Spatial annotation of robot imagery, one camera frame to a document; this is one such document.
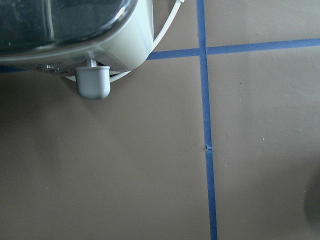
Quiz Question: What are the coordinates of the white chrome toaster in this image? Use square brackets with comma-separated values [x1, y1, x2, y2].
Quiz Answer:
[0, 0, 154, 100]

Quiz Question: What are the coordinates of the white toaster power cord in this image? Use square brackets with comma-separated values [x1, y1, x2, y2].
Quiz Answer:
[108, 0, 185, 83]

